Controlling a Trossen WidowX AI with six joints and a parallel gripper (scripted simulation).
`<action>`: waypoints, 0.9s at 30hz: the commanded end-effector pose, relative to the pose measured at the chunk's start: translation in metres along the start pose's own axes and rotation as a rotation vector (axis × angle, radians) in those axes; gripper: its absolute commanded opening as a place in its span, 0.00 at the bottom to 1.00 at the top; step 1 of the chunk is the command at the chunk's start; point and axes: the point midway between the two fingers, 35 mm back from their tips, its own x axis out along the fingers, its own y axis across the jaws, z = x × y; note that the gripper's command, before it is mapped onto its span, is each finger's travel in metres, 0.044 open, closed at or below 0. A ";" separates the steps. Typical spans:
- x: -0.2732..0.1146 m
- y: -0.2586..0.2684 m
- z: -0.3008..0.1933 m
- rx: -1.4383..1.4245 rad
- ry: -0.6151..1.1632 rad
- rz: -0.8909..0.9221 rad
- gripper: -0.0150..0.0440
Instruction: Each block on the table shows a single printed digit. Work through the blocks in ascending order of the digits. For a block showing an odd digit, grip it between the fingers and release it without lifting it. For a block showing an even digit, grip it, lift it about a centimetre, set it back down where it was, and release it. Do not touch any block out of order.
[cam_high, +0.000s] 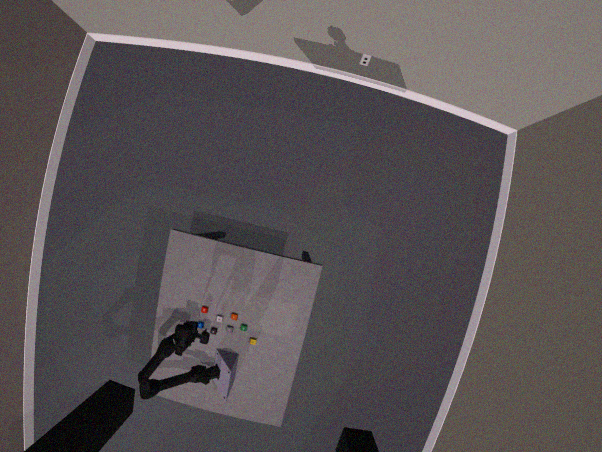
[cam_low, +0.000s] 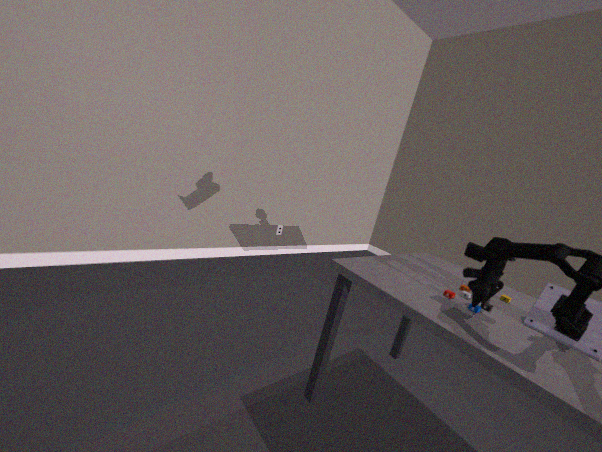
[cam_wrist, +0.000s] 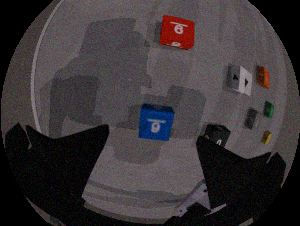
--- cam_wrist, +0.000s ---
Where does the blue block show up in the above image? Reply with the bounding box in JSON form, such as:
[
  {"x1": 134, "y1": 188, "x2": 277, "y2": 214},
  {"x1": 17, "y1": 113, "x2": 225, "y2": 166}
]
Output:
[{"x1": 139, "y1": 102, "x2": 175, "y2": 141}]

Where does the green block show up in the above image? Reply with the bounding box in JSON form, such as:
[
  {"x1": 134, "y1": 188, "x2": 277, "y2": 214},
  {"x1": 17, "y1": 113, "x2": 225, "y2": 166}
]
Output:
[{"x1": 264, "y1": 101, "x2": 275, "y2": 120}]

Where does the yellow block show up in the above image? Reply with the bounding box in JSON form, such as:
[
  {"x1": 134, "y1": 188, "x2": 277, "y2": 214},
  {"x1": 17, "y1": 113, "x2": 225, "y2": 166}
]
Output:
[{"x1": 262, "y1": 130, "x2": 272, "y2": 145}]

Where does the orange block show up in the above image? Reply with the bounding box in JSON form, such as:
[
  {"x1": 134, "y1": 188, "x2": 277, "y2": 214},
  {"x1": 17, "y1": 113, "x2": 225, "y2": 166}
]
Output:
[{"x1": 258, "y1": 65, "x2": 269, "y2": 89}]

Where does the red block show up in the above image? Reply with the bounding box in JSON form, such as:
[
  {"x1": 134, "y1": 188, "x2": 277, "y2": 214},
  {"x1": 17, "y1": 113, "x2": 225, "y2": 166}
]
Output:
[{"x1": 159, "y1": 15, "x2": 195, "y2": 51}]

